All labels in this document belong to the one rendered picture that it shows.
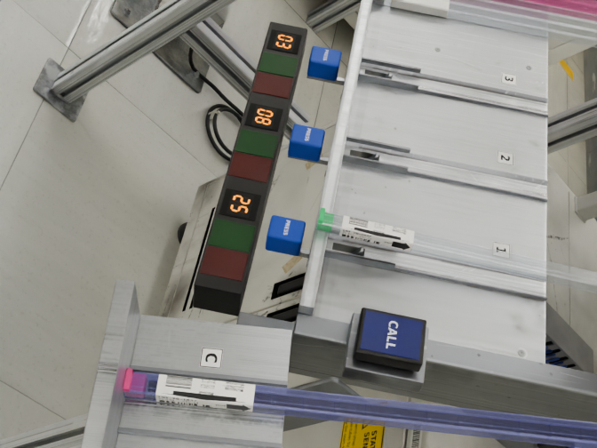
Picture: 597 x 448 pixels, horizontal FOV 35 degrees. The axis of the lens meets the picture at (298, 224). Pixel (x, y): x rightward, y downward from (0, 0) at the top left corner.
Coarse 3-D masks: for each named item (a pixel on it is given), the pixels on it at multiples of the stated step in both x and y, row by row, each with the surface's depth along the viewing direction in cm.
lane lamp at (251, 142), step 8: (240, 136) 89; (248, 136) 89; (256, 136) 89; (264, 136) 90; (272, 136) 90; (240, 144) 89; (248, 144) 89; (256, 144) 89; (264, 144) 89; (272, 144) 89; (248, 152) 88; (256, 152) 88; (264, 152) 88; (272, 152) 88
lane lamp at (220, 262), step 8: (208, 248) 81; (216, 248) 81; (208, 256) 80; (216, 256) 81; (224, 256) 81; (232, 256) 81; (240, 256) 81; (248, 256) 81; (208, 264) 80; (216, 264) 80; (224, 264) 80; (232, 264) 80; (240, 264) 80; (200, 272) 79; (208, 272) 80; (216, 272) 80; (224, 272) 80; (232, 272) 80; (240, 272) 80; (240, 280) 79
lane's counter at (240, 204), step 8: (232, 192) 85; (240, 192) 85; (224, 200) 84; (232, 200) 84; (240, 200) 85; (248, 200) 85; (256, 200) 85; (224, 208) 84; (232, 208) 84; (240, 208) 84; (248, 208) 84; (256, 208) 84; (232, 216) 83; (240, 216) 84; (248, 216) 84
